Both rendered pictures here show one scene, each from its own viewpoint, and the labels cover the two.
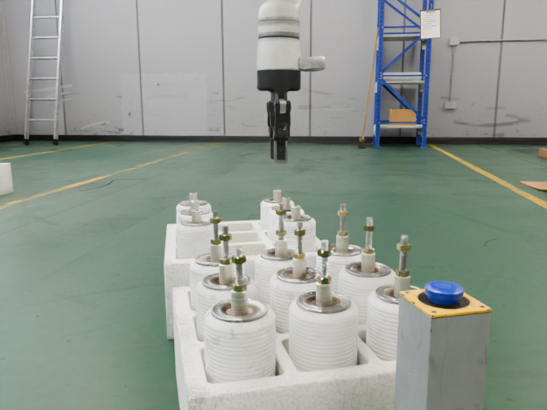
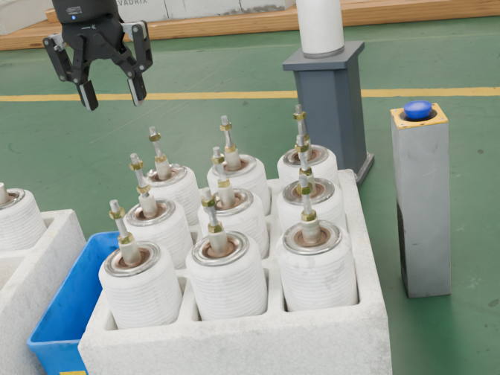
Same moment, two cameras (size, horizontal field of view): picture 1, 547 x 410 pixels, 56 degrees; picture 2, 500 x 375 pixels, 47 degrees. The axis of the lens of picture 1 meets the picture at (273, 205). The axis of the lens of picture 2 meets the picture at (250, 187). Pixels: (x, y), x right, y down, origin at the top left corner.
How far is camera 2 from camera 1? 80 cm
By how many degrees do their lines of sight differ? 65
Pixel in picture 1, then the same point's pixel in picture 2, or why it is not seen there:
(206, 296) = (245, 268)
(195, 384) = (361, 312)
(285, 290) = (251, 216)
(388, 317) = (327, 173)
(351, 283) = (249, 181)
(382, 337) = not seen: hidden behind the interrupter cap
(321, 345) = (342, 219)
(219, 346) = (344, 269)
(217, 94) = not seen: outside the picture
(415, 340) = (429, 148)
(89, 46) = not seen: outside the picture
